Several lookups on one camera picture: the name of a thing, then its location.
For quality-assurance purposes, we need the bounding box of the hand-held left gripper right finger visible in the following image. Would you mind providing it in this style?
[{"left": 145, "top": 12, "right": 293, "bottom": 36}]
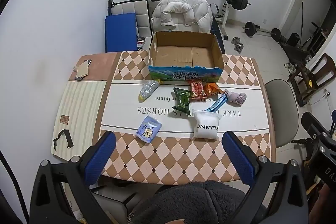
[{"left": 222, "top": 131, "right": 309, "bottom": 224}]

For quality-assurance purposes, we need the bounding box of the brown cardboard piece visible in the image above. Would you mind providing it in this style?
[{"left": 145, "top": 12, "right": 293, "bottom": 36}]
[{"left": 74, "top": 60, "right": 91, "bottom": 79}]

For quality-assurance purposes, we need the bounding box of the dark smartphone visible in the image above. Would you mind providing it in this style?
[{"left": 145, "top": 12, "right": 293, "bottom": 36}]
[{"left": 75, "top": 59, "right": 92, "bottom": 81}]

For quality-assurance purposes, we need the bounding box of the white soft packet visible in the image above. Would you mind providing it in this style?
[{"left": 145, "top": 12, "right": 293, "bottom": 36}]
[{"left": 192, "top": 109, "right": 220, "bottom": 140}]

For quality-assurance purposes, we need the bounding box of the blue stick packet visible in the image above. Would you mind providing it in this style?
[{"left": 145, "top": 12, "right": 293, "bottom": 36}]
[{"left": 205, "top": 93, "right": 228, "bottom": 113}]

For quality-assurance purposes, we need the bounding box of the brown wooden chair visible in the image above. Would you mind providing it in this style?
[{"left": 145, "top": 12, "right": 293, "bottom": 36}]
[{"left": 287, "top": 53, "right": 336, "bottom": 106}]

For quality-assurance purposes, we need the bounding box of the black exercise machine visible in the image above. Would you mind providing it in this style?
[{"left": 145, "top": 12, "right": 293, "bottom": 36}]
[{"left": 278, "top": 22, "right": 328, "bottom": 62}]

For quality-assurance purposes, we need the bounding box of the silver foil packet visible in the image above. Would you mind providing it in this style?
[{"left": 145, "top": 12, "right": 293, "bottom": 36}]
[{"left": 139, "top": 79, "right": 160, "bottom": 103}]

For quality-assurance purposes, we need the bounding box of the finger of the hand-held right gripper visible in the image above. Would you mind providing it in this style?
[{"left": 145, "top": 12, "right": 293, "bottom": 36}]
[{"left": 301, "top": 111, "right": 332, "bottom": 142}]

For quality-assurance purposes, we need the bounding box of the grey fleece clothing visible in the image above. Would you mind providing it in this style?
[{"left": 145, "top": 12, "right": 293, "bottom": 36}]
[{"left": 131, "top": 181, "right": 268, "bottom": 224}]

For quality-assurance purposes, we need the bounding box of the blue white tissue pack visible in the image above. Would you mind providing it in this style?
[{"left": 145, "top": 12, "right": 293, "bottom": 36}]
[{"left": 135, "top": 116, "right": 162, "bottom": 143}]

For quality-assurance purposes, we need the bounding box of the short barbell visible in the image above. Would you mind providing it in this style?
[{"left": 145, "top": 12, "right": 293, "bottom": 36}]
[{"left": 243, "top": 21, "right": 282, "bottom": 42}]

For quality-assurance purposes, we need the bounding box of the beige round chair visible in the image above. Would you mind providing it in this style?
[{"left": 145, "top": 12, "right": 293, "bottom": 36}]
[{"left": 264, "top": 79, "right": 300, "bottom": 148}]

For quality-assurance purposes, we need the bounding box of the cardboard box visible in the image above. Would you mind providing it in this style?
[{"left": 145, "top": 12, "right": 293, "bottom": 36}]
[{"left": 148, "top": 31, "right": 225, "bottom": 84}]

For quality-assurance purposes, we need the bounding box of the person's right forearm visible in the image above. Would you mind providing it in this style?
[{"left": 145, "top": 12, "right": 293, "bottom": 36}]
[{"left": 310, "top": 183, "right": 336, "bottom": 224}]

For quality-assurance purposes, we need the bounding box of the black plastic bracket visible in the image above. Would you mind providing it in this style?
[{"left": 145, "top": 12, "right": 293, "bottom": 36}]
[{"left": 53, "top": 129, "right": 73, "bottom": 151}]

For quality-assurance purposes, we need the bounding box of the red snack packet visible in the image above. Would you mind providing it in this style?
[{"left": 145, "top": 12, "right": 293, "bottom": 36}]
[{"left": 189, "top": 80, "right": 208, "bottom": 102}]

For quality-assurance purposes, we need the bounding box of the white padded seat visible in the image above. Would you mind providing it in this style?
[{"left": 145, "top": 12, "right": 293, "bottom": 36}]
[{"left": 107, "top": 0, "right": 153, "bottom": 51}]

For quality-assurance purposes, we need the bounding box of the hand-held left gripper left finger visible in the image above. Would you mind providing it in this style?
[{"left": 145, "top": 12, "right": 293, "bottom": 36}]
[{"left": 30, "top": 131, "right": 117, "bottom": 224}]

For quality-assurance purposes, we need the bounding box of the dark blue bench pad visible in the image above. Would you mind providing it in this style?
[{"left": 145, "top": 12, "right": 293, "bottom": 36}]
[{"left": 210, "top": 17, "right": 226, "bottom": 54}]

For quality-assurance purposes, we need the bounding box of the black box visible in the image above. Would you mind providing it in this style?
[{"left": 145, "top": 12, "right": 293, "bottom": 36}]
[{"left": 287, "top": 33, "right": 300, "bottom": 45}]

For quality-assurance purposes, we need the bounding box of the white down jacket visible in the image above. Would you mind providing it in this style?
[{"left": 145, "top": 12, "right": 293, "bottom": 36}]
[{"left": 150, "top": 0, "right": 214, "bottom": 33}]

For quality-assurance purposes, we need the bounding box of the beige striped mat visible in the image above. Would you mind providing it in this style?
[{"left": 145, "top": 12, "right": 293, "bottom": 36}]
[{"left": 51, "top": 80, "right": 108, "bottom": 161}]

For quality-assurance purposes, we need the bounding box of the green snack packet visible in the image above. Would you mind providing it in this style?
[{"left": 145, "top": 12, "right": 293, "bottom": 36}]
[{"left": 172, "top": 87, "right": 192, "bottom": 112}]

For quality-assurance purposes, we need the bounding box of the orange snack packet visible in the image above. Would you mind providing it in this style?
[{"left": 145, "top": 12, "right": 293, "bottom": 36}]
[{"left": 203, "top": 82, "right": 223, "bottom": 98}]

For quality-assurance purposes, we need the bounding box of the blue folded mat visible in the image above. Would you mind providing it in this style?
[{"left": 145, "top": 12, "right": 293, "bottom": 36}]
[{"left": 104, "top": 13, "right": 138, "bottom": 52}]

